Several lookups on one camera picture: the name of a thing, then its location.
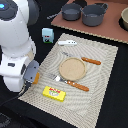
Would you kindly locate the beige woven placemat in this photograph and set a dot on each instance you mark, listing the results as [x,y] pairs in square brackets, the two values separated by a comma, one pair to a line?
[79,108]

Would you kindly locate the knife with wooden handle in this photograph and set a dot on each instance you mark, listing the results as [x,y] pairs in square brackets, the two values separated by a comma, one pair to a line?
[83,58]

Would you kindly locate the salmon pink mat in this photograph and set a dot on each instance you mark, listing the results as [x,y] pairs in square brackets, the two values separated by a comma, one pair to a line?
[109,28]

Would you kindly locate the white fish toy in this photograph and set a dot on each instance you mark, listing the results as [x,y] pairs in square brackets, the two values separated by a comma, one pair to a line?
[67,43]

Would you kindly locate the orange bread loaf toy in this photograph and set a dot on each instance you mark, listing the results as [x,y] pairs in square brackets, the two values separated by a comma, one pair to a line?
[36,78]

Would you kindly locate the light blue milk carton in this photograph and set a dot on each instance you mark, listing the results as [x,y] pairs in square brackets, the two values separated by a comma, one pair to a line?
[47,35]

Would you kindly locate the wooden round plate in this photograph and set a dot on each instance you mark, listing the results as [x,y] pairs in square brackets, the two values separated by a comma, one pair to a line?
[72,69]

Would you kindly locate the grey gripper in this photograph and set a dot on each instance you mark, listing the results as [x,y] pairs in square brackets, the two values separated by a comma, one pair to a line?
[31,71]

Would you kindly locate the large dark grey pot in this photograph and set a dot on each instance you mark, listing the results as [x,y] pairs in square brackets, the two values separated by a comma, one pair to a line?
[92,15]

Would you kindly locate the fork with wooden handle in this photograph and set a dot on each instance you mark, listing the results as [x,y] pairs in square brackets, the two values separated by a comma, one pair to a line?
[76,85]

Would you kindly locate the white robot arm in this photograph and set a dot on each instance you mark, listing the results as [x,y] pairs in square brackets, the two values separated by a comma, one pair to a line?
[17,66]

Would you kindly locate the small dark grey pot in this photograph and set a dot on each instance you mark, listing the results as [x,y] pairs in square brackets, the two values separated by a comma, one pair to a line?
[71,12]

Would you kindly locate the beige bowl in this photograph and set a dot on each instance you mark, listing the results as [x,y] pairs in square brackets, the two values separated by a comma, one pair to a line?
[124,16]

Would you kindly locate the yellow butter box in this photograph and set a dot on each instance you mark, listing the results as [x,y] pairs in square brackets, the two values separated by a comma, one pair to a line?
[54,93]

